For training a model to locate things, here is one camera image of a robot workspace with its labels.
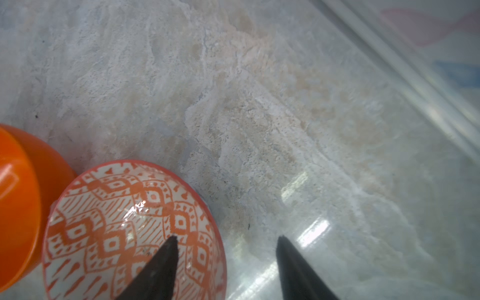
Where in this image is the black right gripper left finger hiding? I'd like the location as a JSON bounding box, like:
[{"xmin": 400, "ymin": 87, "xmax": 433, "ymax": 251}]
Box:
[{"xmin": 116, "ymin": 236, "xmax": 179, "ymax": 300}]

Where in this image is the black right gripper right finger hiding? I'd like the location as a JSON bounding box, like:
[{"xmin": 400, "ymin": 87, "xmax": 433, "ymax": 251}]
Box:
[{"xmin": 276, "ymin": 236, "xmax": 339, "ymax": 300}]

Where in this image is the red geometric pattern bowl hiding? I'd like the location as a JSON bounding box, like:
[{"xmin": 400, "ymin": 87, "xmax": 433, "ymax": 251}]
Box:
[{"xmin": 42, "ymin": 159, "xmax": 227, "ymax": 300}]

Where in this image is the orange plastic bowl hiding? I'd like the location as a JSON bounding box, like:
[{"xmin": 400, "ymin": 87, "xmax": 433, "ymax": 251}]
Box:
[{"xmin": 1, "ymin": 124, "xmax": 77, "ymax": 291}]

